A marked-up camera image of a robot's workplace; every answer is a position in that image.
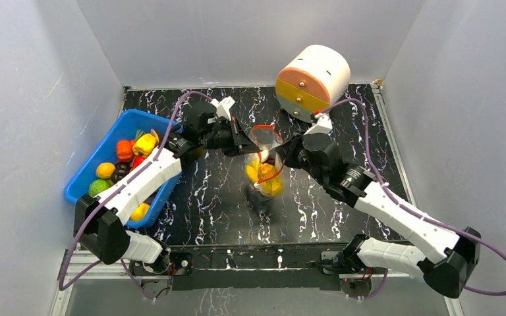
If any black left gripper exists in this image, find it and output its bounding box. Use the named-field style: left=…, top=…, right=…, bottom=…
left=201, top=117, right=260, bottom=158

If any clear zip bag orange zipper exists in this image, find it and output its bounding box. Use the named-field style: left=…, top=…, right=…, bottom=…
left=244, top=124, right=284, bottom=215

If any yellow toy banana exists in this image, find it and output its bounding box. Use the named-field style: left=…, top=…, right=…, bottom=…
left=244, top=161, right=284, bottom=197

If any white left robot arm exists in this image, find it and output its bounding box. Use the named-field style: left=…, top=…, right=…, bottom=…
left=73, top=97, right=259, bottom=274

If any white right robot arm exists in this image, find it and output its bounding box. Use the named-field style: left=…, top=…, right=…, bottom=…
left=274, top=133, right=481, bottom=298

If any round drawer cabinet toy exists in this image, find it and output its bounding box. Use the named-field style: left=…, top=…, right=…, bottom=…
left=275, top=44, right=351, bottom=122

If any yellow toy pepper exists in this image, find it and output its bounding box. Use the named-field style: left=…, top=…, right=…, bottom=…
left=132, top=133, right=158, bottom=158

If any yellow orange toy fruit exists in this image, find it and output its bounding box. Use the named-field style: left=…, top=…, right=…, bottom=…
left=130, top=203, right=150, bottom=221

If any dark plum toy fruit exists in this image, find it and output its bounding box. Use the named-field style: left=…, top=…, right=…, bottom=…
left=110, top=161, right=132, bottom=184

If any blue plastic bin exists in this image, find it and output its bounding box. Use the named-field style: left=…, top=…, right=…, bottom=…
left=64, top=109, right=181, bottom=228

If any yellow toy lemon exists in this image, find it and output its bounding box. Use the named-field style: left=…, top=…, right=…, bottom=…
left=96, top=163, right=115, bottom=180

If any green toy fruit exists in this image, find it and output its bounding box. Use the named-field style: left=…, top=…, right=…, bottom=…
left=88, top=179, right=111, bottom=197

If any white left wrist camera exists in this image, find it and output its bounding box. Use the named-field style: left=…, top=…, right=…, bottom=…
left=210, top=96, right=235, bottom=120

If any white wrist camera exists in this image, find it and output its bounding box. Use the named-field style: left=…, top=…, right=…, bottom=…
left=304, top=111, right=333, bottom=135
left=210, top=96, right=235, bottom=120

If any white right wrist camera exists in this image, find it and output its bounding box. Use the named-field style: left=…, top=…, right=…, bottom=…
left=304, top=111, right=333, bottom=135

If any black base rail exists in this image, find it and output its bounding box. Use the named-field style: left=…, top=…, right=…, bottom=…
left=139, top=242, right=389, bottom=292

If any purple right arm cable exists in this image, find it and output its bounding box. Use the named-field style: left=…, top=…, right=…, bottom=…
left=318, top=97, right=506, bottom=296

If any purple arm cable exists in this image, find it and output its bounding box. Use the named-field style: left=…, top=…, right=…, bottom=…
left=318, top=97, right=506, bottom=296
left=58, top=90, right=215, bottom=302

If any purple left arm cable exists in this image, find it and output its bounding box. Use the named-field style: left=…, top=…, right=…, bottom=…
left=58, top=90, right=215, bottom=302

